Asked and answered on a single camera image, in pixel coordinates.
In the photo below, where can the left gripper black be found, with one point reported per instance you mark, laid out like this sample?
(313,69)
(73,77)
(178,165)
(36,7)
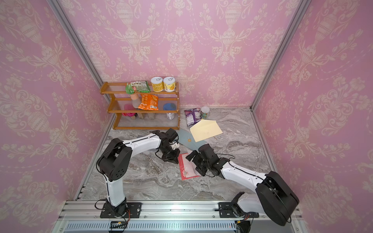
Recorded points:
(174,158)

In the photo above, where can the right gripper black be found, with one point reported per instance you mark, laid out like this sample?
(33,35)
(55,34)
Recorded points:
(198,156)

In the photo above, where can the teal blue envelope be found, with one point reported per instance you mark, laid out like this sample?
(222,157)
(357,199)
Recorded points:
(186,139)

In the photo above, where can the cream envelope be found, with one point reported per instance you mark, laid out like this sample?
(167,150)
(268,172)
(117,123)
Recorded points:
(205,129)

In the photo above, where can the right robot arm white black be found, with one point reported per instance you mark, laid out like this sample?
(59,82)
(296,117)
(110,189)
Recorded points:
(274,197)

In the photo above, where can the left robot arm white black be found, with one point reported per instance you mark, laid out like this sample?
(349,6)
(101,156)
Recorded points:
(114,162)

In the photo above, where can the purple snack bag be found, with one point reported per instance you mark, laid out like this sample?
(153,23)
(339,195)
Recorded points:
(193,116)

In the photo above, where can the blue lid cup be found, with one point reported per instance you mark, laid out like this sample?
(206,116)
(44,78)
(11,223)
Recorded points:
(170,108)

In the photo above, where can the green instant noodle cup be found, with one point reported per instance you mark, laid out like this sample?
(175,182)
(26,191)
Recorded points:
(205,111)

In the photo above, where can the orange snack bag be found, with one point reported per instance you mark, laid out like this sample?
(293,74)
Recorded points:
(149,102)

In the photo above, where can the wooden three-tier shelf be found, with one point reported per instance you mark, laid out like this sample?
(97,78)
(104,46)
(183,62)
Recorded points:
(130,118)

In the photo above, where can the beige bottle on shelf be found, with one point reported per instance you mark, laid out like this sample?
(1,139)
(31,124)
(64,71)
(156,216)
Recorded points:
(136,100)

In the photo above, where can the left yellow can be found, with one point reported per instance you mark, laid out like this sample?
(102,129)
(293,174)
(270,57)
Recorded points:
(157,84)

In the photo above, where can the yellow can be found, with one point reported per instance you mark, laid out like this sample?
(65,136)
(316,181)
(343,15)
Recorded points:
(169,84)
(157,84)

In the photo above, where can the right yellow can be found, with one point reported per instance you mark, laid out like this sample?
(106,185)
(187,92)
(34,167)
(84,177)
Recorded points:
(169,84)

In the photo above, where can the green snack bag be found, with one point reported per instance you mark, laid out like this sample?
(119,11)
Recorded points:
(137,87)

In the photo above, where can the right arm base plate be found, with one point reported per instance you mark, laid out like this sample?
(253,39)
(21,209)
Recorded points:
(229,210)

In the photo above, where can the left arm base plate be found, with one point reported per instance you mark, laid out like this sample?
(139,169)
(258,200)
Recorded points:
(127,210)

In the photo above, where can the aluminium front rail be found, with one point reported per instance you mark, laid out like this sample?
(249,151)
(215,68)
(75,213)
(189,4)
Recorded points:
(150,210)

